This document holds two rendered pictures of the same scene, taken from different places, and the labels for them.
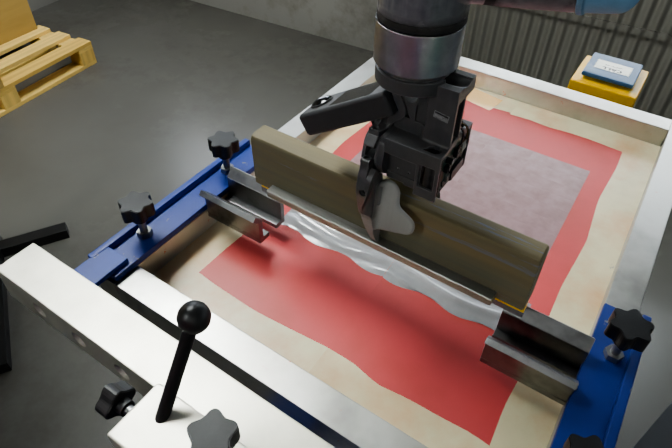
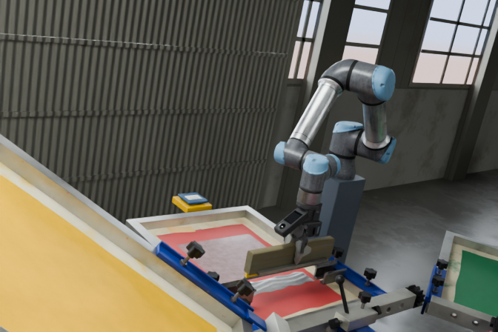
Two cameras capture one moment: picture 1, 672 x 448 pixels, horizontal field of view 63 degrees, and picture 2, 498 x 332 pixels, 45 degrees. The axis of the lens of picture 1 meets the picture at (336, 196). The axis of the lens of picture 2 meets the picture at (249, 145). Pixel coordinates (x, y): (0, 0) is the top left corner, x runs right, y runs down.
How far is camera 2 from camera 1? 1.79 m
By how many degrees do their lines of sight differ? 67
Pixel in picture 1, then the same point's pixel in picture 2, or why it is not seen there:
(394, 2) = (318, 187)
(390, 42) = (316, 196)
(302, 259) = (259, 301)
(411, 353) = (310, 297)
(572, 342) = (332, 264)
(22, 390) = not seen: outside the picture
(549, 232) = not seen: hidden behind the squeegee
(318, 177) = (277, 254)
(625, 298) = not seen: hidden behind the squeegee
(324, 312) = (287, 305)
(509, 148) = (224, 239)
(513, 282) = (329, 250)
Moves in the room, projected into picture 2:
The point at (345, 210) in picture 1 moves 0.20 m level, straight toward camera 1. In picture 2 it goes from (284, 261) to (344, 282)
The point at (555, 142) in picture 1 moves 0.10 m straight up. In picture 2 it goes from (227, 230) to (231, 207)
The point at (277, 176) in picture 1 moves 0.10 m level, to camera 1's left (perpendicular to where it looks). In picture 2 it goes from (260, 265) to (250, 279)
